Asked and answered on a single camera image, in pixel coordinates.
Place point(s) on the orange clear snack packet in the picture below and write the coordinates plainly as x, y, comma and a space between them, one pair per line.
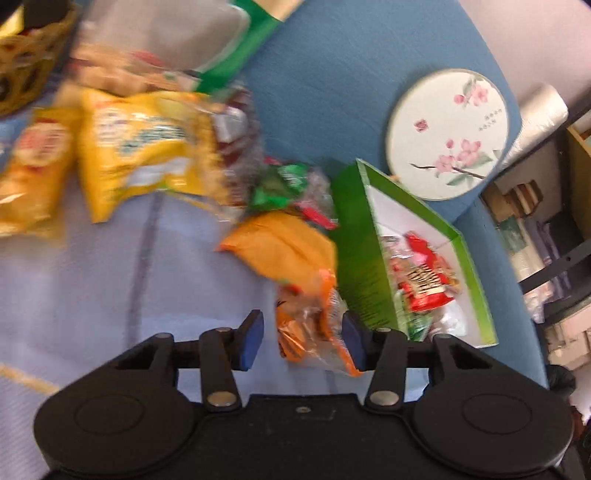
314, 328

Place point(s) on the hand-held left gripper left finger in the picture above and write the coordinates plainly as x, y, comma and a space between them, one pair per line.
249, 341

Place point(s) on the green candy packet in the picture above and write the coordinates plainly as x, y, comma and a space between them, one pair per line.
281, 182

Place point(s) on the round floral tin lid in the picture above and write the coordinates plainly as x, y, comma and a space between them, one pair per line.
445, 134

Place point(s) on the black metal shelf rack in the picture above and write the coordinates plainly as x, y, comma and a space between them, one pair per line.
554, 264

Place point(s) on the yellow cake packet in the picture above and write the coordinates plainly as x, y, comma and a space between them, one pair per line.
138, 147

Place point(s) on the silver plastic roll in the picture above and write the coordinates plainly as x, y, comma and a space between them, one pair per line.
540, 115

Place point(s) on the light blue striped mat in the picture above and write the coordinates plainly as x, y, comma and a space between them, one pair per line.
115, 286

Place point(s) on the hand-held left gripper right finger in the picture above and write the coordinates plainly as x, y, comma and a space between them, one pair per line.
353, 344

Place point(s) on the green cardboard box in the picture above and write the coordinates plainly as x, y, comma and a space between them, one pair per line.
360, 258

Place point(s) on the striped box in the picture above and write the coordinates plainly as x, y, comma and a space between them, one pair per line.
521, 197

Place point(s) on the large beige green snack bag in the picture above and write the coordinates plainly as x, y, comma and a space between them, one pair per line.
184, 32

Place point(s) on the yellow red label packet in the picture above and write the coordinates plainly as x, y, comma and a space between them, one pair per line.
37, 170

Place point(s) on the red snack packet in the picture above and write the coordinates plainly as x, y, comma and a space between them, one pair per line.
425, 281

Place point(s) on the plain orange snack packet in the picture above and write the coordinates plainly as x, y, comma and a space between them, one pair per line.
286, 244

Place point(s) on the woven wicker basket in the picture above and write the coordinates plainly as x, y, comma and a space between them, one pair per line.
23, 60

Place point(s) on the dark brown snack packet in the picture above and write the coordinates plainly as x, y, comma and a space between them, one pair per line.
236, 131

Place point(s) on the blue sofa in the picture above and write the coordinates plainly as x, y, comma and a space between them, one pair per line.
346, 69

